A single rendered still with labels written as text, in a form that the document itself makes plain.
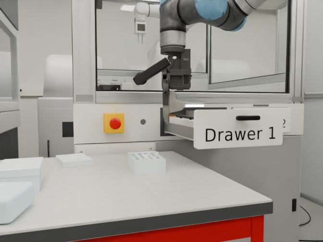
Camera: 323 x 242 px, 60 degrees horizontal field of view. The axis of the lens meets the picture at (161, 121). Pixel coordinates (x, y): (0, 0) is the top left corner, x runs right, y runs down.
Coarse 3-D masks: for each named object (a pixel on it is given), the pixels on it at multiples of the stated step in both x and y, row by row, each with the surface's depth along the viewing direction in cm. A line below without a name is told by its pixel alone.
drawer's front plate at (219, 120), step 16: (208, 112) 78; (224, 112) 79; (240, 112) 81; (256, 112) 83; (272, 112) 84; (208, 128) 78; (224, 128) 80; (240, 128) 81; (256, 128) 83; (208, 144) 79; (224, 144) 80; (240, 144) 82; (256, 144) 83; (272, 144) 85
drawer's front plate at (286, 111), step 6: (234, 108) 117; (240, 108) 118; (246, 108) 118; (252, 108) 119; (258, 108) 120; (264, 108) 121; (270, 108) 122; (276, 108) 123; (282, 108) 124; (288, 108) 125; (288, 114) 125; (288, 120) 125; (288, 126) 125
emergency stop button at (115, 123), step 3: (111, 120) 97; (114, 120) 97; (117, 120) 97; (111, 123) 97; (114, 123) 97; (117, 123) 97; (120, 123) 98; (111, 126) 97; (114, 126) 97; (117, 126) 97
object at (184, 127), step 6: (174, 120) 99; (180, 120) 94; (186, 120) 89; (192, 120) 86; (168, 126) 105; (174, 126) 99; (180, 126) 93; (186, 126) 88; (192, 126) 84; (168, 132) 106; (174, 132) 99; (180, 132) 93; (186, 132) 88; (192, 132) 84; (186, 138) 89; (192, 138) 84
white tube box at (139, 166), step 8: (136, 152) 85; (144, 152) 85; (152, 152) 86; (128, 160) 82; (136, 160) 72; (144, 160) 73; (152, 160) 74; (160, 160) 74; (136, 168) 73; (144, 168) 73; (152, 168) 74; (160, 168) 74
